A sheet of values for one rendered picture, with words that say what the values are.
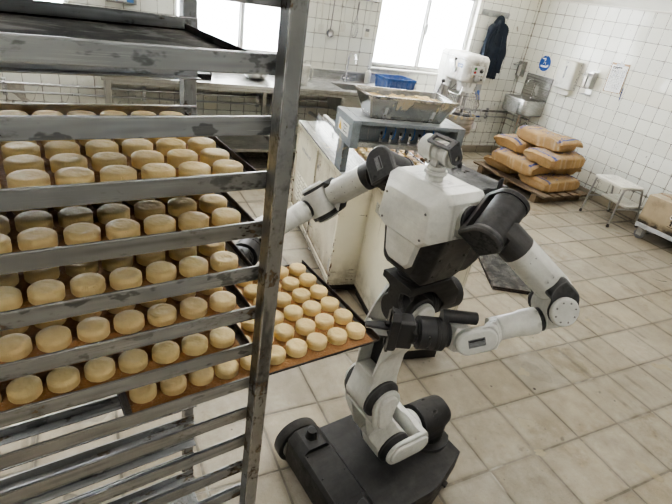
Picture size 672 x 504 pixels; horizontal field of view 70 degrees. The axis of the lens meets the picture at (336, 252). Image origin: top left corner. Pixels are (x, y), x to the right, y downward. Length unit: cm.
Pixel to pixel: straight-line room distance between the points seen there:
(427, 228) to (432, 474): 116
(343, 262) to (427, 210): 189
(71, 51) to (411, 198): 90
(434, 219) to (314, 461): 114
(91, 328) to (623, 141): 620
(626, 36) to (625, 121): 94
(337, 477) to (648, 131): 535
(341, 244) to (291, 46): 239
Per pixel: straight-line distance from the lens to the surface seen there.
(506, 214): 125
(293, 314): 123
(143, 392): 103
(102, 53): 69
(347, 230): 301
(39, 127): 70
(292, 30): 73
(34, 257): 77
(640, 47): 666
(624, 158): 657
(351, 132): 278
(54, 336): 90
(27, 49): 68
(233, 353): 98
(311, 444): 205
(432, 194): 130
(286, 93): 74
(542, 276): 132
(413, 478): 211
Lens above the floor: 179
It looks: 28 degrees down
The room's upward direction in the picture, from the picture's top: 10 degrees clockwise
